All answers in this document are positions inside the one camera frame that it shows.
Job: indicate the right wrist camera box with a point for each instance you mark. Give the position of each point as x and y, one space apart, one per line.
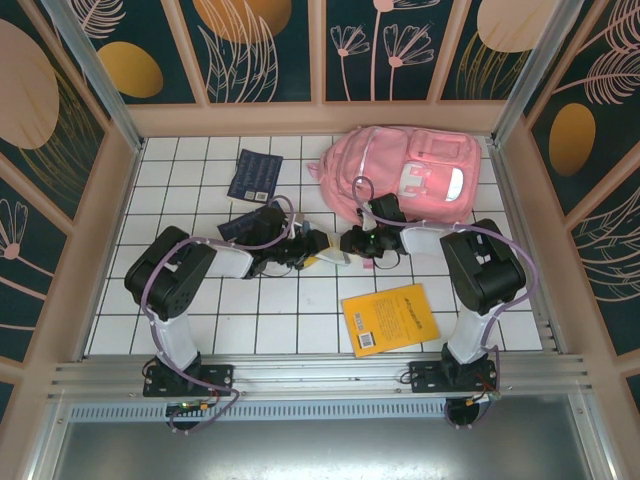
366 218

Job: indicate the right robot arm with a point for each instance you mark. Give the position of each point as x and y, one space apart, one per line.
480 270

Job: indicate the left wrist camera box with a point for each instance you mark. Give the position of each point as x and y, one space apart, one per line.
299 220

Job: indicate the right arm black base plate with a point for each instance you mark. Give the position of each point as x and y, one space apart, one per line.
425 377

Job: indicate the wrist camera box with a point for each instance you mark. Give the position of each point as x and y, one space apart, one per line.
366 218
299 220

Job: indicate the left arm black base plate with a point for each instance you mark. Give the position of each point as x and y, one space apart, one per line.
220 375

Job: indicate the navy blue book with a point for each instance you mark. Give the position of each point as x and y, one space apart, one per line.
235 227
255 175

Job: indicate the aluminium corner post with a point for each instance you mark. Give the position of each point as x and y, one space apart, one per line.
95 65
540 55

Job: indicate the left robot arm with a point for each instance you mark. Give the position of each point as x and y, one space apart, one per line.
170 280

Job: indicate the small circuit board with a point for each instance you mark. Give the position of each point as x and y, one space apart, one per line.
187 407

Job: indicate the yellow book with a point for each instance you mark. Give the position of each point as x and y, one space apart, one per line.
390 320

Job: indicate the pink backpack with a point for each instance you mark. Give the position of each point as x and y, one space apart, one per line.
430 150

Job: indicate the grey metal sheet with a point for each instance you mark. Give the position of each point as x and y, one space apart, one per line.
320 450

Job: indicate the aluminium mounting rail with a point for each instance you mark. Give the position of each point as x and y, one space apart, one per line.
320 370

